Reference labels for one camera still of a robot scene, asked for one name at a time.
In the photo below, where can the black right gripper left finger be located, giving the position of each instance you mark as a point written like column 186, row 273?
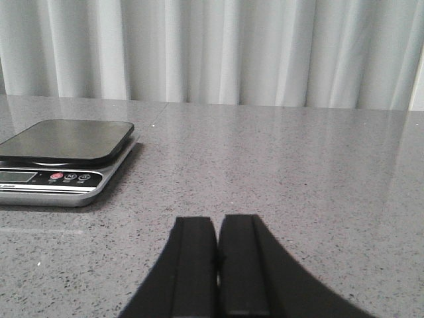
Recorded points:
column 183, row 281

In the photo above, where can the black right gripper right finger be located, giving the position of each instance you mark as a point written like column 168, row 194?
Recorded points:
column 259, row 278

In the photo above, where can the silver digital kitchen scale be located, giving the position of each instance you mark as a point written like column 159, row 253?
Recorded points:
column 63, row 162

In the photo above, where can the white pleated curtain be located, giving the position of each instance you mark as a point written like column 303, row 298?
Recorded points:
column 338, row 54

